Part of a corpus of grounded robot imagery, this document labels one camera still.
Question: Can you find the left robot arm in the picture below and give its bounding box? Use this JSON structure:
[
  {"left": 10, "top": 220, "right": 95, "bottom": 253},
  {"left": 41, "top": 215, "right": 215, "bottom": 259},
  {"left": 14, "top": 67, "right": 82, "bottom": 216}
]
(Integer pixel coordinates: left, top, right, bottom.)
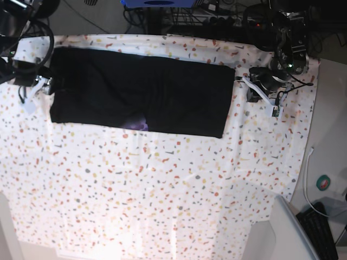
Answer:
[{"left": 238, "top": 1, "right": 309, "bottom": 118}]

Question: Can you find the black t-shirt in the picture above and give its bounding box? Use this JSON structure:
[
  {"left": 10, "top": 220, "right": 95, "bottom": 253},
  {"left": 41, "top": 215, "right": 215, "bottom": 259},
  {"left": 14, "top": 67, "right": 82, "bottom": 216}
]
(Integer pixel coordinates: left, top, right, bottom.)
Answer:
[{"left": 50, "top": 48, "right": 235, "bottom": 138}]

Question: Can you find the white bin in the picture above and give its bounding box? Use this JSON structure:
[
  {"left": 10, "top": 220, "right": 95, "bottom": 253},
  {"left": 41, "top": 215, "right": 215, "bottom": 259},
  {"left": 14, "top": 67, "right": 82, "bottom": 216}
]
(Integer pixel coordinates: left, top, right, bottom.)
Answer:
[{"left": 242, "top": 196, "right": 319, "bottom": 260}]

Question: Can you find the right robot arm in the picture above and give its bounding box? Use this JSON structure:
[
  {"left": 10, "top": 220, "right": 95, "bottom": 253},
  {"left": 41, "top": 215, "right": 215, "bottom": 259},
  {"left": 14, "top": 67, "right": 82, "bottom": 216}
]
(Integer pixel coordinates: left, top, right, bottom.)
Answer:
[{"left": 1, "top": 1, "right": 60, "bottom": 113}]

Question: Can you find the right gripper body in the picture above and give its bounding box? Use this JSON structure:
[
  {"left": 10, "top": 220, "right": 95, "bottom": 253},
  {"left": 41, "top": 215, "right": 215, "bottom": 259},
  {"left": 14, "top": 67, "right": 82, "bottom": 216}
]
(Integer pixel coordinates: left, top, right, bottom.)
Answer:
[{"left": 8, "top": 58, "right": 52, "bottom": 87}]

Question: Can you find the green tape roll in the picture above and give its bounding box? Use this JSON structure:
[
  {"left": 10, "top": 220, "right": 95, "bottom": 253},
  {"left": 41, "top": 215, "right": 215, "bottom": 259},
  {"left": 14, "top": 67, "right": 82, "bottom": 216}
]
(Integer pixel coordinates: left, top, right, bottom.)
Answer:
[{"left": 316, "top": 175, "right": 331, "bottom": 191}]

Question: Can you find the white cable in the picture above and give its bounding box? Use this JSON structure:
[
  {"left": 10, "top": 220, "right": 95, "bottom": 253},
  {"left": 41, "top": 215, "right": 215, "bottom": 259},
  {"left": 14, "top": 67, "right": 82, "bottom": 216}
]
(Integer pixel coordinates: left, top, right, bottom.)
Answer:
[{"left": 303, "top": 146, "right": 330, "bottom": 218}]

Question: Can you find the black keyboard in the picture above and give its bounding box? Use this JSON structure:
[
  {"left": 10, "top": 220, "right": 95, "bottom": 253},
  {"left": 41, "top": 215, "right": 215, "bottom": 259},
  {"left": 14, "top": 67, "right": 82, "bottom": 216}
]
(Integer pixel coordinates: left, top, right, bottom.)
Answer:
[{"left": 296, "top": 208, "right": 338, "bottom": 260}]

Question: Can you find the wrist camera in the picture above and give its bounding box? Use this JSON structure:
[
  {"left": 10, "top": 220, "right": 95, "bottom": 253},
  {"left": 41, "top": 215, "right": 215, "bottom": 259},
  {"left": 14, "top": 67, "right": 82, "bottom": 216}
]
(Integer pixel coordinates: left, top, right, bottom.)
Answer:
[
  {"left": 23, "top": 101, "right": 36, "bottom": 115},
  {"left": 269, "top": 105, "right": 284, "bottom": 118}
]

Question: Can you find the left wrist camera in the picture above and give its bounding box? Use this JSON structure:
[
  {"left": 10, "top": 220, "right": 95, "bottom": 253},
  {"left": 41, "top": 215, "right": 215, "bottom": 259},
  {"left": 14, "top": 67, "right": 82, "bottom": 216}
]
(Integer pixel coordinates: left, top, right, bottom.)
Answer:
[{"left": 269, "top": 105, "right": 284, "bottom": 118}]

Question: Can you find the black power strip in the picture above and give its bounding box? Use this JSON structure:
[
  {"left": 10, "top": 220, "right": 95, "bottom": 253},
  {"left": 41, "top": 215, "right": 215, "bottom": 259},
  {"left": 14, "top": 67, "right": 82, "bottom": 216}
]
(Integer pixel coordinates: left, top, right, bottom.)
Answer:
[{"left": 203, "top": 16, "right": 266, "bottom": 29}]

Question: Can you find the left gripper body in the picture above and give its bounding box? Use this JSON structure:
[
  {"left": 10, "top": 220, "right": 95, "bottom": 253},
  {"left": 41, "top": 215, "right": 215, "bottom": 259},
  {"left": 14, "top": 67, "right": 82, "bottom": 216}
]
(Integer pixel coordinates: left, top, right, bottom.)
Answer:
[{"left": 249, "top": 67, "right": 292, "bottom": 96}]

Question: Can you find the terrazzo patterned tablecloth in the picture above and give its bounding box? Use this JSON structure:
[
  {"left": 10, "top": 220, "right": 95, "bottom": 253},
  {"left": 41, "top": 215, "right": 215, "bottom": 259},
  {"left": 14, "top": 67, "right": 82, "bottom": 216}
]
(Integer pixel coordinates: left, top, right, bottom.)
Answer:
[{"left": 0, "top": 32, "right": 320, "bottom": 260}]

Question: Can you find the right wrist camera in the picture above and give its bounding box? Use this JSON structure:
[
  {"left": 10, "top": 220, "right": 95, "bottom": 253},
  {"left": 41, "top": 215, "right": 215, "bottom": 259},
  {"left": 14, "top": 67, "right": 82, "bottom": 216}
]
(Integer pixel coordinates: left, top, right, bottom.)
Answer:
[{"left": 23, "top": 101, "right": 36, "bottom": 115}]

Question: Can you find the blue box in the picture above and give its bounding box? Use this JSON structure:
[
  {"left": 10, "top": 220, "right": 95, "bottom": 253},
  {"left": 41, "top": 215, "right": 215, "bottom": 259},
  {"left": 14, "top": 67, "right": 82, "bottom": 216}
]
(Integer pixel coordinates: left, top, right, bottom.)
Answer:
[{"left": 120, "top": 0, "right": 195, "bottom": 8}]

